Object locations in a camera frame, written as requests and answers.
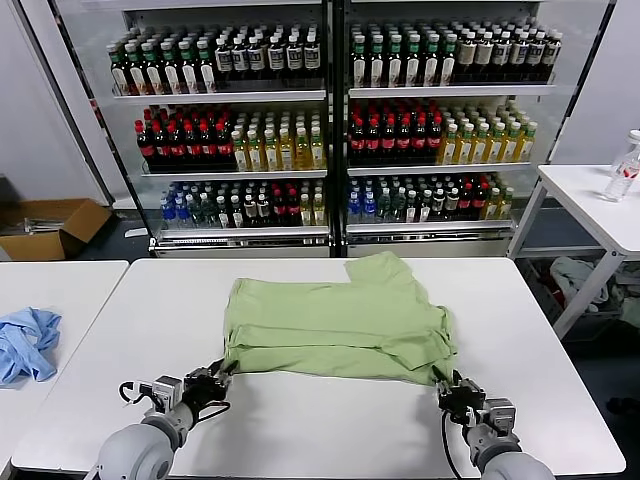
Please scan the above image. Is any black floor object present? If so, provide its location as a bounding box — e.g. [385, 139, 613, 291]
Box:
[606, 396, 640, 417]

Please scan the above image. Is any dark bottle blue-white label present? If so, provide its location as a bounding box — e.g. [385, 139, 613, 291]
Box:
[509, 30, 529, 83]
[230, 35, 249, 80]
[491, 30, 511, 83]
[527, 30, 546, 82]
[265, 34, 285, 80]
[543, 30, 562, 82]
[214, 35, 233, 80]
[284, 33, 304, 79]
[302, 33, 322, 79]
[246, 35, 266, 80]

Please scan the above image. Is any pale green cloth pile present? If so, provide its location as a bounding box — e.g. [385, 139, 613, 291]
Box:
[610, 269, 640, 312]

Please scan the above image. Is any clear plastic water bottle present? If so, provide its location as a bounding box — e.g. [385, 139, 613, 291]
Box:
[603, 128, 640, 204]

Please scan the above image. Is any green-cap white-label bottle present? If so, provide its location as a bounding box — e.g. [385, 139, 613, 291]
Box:
[196, 39, 216, 94]
[385, 33, 405, 88]
[108, 42, 128, 96]
[421, 33, 440, 87]
[367, 33, 386, 88]
[403, 33, 422, 88]
[349, 33, 368, 88]
[160, 41, 180, 95]
[125, 42, 145, 96]
[143, 42, 163, 96]
[438, 33, 458, 87]
[178, 40, 198, 95]

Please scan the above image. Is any metal parts bundle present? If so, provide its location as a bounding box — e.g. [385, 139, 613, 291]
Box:
[22, 215, 66, 235]

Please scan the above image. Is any dark bottle beige label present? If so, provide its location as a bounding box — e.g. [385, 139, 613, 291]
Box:
[456, 30, 475, 83]
[473, 30, 492, 83]

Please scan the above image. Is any light blue crumpled cloth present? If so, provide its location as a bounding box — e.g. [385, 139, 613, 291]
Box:
[0, 306, 63, 386]

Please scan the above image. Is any white crumpled cloth pile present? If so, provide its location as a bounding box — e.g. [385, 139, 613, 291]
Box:
[548, 255, 611, 312]

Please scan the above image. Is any open cardboard box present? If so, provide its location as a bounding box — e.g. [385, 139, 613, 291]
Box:
[0, 197, 113, 262]

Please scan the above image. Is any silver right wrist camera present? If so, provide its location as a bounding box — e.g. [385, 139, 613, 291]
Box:
[481, 397, 519, 437]

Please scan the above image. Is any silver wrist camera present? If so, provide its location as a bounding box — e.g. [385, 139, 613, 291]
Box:
[481, 397, 519, 437]
[149, 374, 184, 409]

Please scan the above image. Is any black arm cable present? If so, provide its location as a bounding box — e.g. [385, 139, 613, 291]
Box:
[438, 407, 467, 480]
[118, 380, 152, 407]

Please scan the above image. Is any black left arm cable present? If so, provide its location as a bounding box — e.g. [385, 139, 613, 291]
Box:
[118, 380, 152, 407]

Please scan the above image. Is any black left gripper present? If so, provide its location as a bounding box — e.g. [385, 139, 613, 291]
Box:
[181, 357, 239, 407]

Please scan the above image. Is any black laundry basket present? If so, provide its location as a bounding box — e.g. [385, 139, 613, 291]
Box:
[519, 258, 626, 342]

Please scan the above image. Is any green t-shirt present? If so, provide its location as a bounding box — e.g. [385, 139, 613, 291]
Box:
[222, 251, 459, 387]

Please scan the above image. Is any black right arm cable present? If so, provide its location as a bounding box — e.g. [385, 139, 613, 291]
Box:
[438, 407, 467, 480]

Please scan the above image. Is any white side table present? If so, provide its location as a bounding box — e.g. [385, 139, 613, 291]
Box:
[509, 163, 640, 341]

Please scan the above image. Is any drinks display cabinet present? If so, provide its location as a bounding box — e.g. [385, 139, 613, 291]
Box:
[332, 0, 621, 259]
[47, 0, 334, 259]

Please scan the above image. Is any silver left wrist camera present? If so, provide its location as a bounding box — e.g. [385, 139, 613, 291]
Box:
[149, 374, 184, 409]

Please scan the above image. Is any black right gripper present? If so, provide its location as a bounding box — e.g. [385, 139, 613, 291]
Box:
[432, 365, 487, 417]

